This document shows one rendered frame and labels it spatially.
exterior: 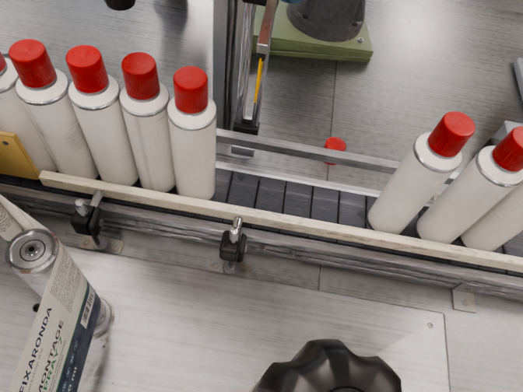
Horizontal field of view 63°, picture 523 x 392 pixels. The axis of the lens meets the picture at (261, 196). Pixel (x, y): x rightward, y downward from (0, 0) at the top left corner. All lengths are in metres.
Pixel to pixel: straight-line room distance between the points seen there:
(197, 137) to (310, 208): 0.21
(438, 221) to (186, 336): 0.33
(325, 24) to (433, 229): 0.43
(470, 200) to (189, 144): 0.32
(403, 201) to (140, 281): 0.32
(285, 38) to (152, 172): 0.41
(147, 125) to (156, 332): 0.23
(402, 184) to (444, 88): 0.43
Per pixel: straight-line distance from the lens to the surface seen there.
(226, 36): 0.54
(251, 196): 0.58
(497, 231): 0.59
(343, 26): 0.85
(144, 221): 0.58
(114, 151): 0.53
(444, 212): 0.56
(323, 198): 0.60
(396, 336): 0.55
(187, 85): 0.42
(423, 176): 0.48
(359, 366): 0.21
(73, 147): 0.54
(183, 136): 0.45
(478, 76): 0.97
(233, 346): 0.51
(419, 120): 0.82
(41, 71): 0.48
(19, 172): 0.61
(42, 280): 0.37
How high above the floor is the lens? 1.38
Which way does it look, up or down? 58 degrees down
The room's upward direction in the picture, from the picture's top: 12 degrees clockwise
